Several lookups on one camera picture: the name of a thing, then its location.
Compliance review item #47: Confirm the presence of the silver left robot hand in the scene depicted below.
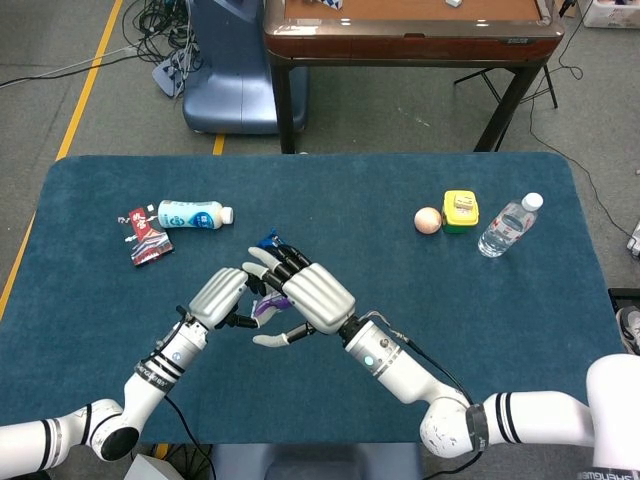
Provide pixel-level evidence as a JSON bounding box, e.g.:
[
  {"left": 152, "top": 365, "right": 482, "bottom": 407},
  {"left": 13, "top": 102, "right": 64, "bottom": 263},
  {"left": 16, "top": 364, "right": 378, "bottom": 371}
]
[{"left": 187, "top": 267, "right": 261, "bottom": 331}]

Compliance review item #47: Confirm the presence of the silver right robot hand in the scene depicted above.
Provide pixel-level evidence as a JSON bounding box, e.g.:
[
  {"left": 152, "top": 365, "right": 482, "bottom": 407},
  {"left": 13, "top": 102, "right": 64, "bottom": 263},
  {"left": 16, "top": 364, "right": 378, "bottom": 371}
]
[{"left": 241, "top": 244, "right": 357, "bottom": 349}]

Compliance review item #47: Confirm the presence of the purple white tube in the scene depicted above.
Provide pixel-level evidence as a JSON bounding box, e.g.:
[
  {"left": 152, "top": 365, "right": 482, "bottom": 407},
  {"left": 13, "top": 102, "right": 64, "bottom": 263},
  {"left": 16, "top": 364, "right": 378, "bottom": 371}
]
[{"left": 252, "top": 293, "right": 291, "bottom": 321}]

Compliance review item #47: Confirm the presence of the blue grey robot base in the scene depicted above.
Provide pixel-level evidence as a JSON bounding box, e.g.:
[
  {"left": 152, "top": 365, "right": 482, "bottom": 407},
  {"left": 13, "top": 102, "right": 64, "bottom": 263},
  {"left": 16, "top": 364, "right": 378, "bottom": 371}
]
[{"left": 182, "top": 0, "right": 309, "bottom": 135}]

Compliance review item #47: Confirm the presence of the blue snack packet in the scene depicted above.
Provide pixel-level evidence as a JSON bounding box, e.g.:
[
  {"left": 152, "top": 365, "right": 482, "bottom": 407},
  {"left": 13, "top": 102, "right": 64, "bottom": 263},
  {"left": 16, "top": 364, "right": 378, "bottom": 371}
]
[{"left": 255, "top": 228, "right": 286, "bottom": 251}]

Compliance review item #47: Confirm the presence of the white drink bottle blue label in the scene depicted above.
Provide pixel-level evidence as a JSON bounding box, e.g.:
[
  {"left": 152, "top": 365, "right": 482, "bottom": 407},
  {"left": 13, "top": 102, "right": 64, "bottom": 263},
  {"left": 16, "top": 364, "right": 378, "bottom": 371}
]
[{"left": 156, "top": 199, "right": 235, "bottom": 231}]

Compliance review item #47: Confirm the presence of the red snack packet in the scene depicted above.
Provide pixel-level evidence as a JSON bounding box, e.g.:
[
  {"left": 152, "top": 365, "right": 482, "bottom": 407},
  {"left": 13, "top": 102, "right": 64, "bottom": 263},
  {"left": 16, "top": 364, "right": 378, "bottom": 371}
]
[{"left": 117, "top": 203, "right": 176, "bottom": 268}]

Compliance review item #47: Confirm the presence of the teal table mat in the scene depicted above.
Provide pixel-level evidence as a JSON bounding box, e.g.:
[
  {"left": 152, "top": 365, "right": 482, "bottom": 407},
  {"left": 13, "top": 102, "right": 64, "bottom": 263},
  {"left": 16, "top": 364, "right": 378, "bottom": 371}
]
[{"left": 0, "top": 152, "right": 634, "bottom": 446}]

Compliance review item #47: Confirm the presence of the beige wooden ball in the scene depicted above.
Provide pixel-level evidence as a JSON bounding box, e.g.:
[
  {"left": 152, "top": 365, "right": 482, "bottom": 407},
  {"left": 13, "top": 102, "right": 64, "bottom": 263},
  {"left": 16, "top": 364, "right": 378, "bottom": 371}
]
[{"left": 413, "top": 206, "right": 443, "bottom": 235}]

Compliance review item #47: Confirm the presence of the green container yellow lid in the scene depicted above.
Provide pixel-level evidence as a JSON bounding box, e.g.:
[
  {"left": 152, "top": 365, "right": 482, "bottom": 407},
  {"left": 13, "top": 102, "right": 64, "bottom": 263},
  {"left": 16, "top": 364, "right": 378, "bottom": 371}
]
[{"left": 441, "top": 189, "right": 481, "bottom": 235}]

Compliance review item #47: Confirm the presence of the blue grey robot chassis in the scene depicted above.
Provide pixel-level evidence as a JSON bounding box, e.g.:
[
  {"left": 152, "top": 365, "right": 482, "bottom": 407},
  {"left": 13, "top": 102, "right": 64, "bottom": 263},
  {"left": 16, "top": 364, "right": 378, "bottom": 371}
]
[{"left": 209, "top": 442, "right": 426, "bottom": 480}]

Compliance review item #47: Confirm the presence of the white box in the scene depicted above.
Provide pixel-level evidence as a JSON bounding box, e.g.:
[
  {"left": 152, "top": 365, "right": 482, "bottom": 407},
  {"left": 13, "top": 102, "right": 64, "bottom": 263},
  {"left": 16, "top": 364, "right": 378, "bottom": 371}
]
[{"left": 123, "top": 453, "right": 174, "bottom": 480}]

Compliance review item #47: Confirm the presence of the clear plastic water bottle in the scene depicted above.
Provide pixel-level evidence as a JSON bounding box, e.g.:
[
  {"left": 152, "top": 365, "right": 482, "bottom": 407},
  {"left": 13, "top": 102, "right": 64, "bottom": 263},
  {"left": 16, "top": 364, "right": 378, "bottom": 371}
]
[{"left": 477, "top": 191, "right": 545, "bottom": 259}]

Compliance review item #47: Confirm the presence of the grey power strip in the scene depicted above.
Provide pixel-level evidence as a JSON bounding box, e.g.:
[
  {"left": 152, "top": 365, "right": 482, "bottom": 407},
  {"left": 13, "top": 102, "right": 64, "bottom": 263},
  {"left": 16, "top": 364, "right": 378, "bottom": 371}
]
[{"left": 151, "top": 49, "right": 201, "bottom": 99}]

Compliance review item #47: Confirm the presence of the brown mahjong table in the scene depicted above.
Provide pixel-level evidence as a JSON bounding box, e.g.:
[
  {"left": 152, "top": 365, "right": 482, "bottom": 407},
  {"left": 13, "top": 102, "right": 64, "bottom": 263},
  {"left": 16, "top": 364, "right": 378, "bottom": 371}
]
[{"left": 263, "top": 0, "right": 566, "bottom": 154}]

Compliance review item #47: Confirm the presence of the black folding stand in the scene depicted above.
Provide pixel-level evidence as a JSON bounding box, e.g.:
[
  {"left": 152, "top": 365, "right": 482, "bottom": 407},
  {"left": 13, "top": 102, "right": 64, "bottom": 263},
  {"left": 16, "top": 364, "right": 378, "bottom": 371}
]
[{"left": 453, "top": 62, "right": 559, "bottom": 110}]

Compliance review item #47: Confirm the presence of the grey sneaker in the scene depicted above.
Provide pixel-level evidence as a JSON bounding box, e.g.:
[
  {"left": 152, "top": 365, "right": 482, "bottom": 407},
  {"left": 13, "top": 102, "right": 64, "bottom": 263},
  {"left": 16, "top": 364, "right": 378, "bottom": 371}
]
[{"left": 615, "top": 307, "right": 640, "bottom": 356}]

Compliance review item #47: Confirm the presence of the white plastic basket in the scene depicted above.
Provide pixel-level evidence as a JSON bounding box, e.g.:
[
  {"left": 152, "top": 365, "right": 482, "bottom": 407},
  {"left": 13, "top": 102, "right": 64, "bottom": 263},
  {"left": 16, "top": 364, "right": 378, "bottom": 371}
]
[{"left": 582, "top": 0, "right": 640, "bottom": 29}]

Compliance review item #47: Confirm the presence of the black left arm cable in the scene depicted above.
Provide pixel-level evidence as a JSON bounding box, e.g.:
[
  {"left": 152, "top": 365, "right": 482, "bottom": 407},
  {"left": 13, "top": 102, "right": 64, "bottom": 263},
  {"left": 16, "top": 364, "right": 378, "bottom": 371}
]
[{"left": 154, "top": 304, "right": 216, "bottom": 480}]

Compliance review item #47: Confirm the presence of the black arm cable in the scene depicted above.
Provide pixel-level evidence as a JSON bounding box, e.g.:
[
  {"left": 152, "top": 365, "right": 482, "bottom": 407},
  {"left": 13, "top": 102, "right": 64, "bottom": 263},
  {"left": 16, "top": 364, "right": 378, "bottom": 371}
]
[
  {"left": 362, "top": 309, "right": 489, "bottom": 480},
  {"left": 154, "top": 304, "right": 216, "bottom": 480}
]

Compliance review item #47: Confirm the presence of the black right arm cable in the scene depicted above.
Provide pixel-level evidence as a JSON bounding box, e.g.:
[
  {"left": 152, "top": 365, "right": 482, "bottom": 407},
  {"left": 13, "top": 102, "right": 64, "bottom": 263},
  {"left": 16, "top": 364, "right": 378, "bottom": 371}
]
[{"left": 362, "top": 309, "right": 489, "bottom": 480}]

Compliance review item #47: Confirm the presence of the black floor cable bundle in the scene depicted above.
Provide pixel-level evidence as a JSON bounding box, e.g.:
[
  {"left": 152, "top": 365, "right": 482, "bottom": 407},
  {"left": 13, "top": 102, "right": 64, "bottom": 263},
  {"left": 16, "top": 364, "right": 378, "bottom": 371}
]
[{"left": 122, "top": 0, "right": 204, "bottom": 66}]

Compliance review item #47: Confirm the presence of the long floor cable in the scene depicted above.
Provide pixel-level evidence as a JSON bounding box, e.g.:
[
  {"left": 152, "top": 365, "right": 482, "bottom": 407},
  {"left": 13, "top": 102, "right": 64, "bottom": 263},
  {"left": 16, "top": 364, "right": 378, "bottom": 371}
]
[{"left": 0, "top": 44, "right": 141, "bottom": 91}]

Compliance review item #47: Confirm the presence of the thin black floor cable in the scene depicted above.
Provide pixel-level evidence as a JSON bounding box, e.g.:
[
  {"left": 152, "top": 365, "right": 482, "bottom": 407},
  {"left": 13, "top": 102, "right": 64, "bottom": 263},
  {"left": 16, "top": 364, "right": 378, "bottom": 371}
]
[{"left": 529, "top": 0, "right": 640, "bottom": 241}]

